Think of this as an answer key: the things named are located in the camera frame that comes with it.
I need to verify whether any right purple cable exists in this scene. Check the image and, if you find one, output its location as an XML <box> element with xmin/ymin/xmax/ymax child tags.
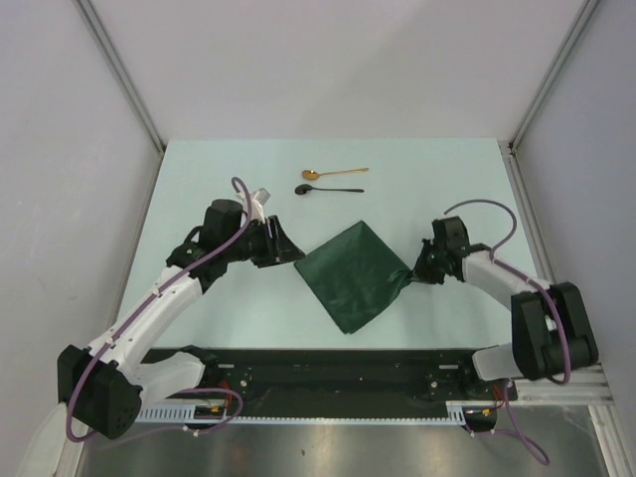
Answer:
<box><xmin>441</xmin><ymin>198</ymin><xmax>572</xmax><ymax>466</ymax></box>

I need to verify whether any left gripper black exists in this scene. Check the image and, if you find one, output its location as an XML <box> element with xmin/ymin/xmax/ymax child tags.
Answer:
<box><xmin>224</xmin><ymin>216</ymin><xmax>305</xmax><ymax>268</ymax></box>

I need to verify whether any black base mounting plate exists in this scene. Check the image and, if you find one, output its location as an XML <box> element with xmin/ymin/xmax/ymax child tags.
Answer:
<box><xmin>143</xmin><ymin>347</ymin><xmax>580</xmax><ymax>418</ymax></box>

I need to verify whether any aluminium frame post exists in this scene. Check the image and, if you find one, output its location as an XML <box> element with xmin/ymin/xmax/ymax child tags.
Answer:
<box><xmin>507</xmin><ymin>0</ymin><xmax>604</xmax><ymax>152</ymax></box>
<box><xmin>73</xmin><ymin>0</ymin><xmax>167</xmax><ymax>156</ymax></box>

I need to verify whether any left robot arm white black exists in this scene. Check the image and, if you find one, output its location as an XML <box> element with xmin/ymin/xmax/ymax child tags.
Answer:
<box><xmin>58</xmin><ymin>189</ymin><xmax>304</xmax><ymax>439</ymax></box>

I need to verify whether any right aluminium rail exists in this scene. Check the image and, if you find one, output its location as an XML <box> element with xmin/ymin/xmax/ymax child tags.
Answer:
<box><xmin>499</xmin><ymin>141</ymin><xmax>610</xmax><ymax>403</ymax></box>

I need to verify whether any dark green cloth napkin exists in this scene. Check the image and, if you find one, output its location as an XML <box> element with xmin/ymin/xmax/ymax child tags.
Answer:
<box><xmin>294</xmin><ymin>221</ymin><xmax>411</xmax><ymax>334</ymax></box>

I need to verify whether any left white cable duct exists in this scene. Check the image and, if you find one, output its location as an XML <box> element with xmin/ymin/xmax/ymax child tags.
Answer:
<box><xmin>135</xmin><ymin>403</ymin><xmax>229</xmax><ymax>424</ymax></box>

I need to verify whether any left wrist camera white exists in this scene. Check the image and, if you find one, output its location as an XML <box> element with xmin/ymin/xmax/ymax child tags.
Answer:
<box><xmin>241</xmin><ymin>188</ymin><xmax>270</xmax><ymax>224</ymax></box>

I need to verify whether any purple cable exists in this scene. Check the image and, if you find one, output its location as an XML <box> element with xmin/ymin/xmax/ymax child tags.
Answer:
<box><xmin>65</xmin><ymin>176</ymin><xmax>264</xmax><ymax>451</ymax></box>
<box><xmin>441</xmin><ymin>198</ymin><xmax>572</xmax><ymax>466</ymax></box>

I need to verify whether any left aluminium frame post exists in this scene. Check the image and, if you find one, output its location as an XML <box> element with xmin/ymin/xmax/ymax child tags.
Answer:
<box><xmin>73</xmin><ymin>0</ymin><xmax>167</xmax><ymax>156</ymax></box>

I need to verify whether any white cable duct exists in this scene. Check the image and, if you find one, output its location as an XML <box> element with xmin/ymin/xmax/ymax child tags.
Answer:
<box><xmin>446</xmin><ymin>400</ymin><xmax>501</xmax><ymax>425</ymax></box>
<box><xmin>135</xmin><ymin>403</ymin><xmax>229</xmax><ymax>424</ymax></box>

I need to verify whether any gold spoon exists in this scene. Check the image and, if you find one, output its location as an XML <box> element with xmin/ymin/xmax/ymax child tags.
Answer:
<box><xmin>301</xmin><ymin>168</ymin><xmax>370</xmax><ymax>181</ymax></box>

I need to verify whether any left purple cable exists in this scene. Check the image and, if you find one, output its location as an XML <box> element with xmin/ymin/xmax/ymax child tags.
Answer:
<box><xmin>65</xmin><ymin>176</ymin><xmax>264</xmax><ymax>451</ymax></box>

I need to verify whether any right white cable duct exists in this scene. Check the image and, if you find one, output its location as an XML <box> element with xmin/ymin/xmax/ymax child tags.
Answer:
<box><xmin>446</xmin><ymin>400</ymin><xmax>501</xmax><ymax>425</ymax></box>

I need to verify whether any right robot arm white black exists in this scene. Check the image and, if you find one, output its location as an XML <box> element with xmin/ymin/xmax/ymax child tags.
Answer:
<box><xmin>411</xmin><ymin>217</ymin><xmax>599</xmax><ymax>398</ymax></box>

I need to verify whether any right aluminium frame post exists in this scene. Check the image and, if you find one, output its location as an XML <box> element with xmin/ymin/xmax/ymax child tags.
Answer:
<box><xmin>507</xmin><ymin>0</ymin><xmax>604</xmax><ymax>152</ymax></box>

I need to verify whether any black spoon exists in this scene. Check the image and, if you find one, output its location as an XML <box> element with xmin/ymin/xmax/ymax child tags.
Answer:
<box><xmin>294</xmin><ymin>184</ymin><xmax>365</xmax><ymax>196</ymax></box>

